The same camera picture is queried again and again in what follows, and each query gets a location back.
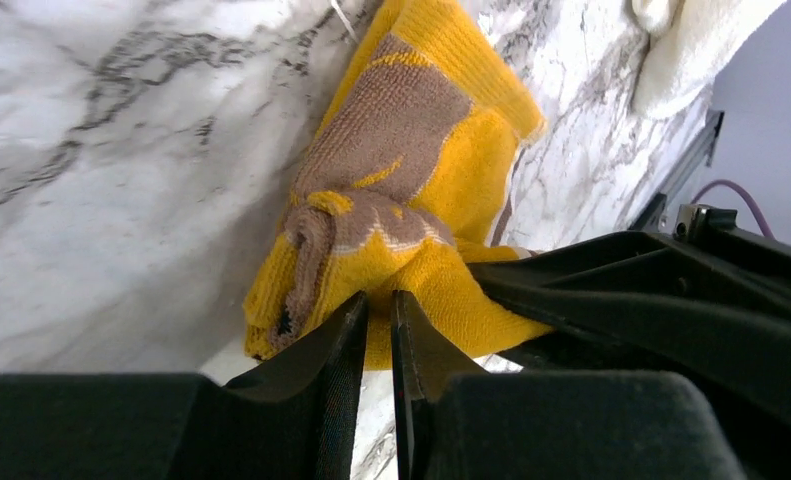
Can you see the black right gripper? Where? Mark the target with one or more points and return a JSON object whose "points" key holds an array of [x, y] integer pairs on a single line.
{"points": [[716, 300]]}

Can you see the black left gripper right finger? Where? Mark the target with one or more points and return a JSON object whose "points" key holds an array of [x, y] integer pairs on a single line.
{"points": [[455, 420]]}

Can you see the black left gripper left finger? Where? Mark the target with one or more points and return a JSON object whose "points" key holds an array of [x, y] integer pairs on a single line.
{"points": [[291, 417]]}

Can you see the yellow brown bear towel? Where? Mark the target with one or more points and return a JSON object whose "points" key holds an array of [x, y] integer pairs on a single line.
{"points": [[404, 185]]}

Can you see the white towel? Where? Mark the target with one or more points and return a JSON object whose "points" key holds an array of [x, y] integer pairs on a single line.
{"points": [[691, 43]]}

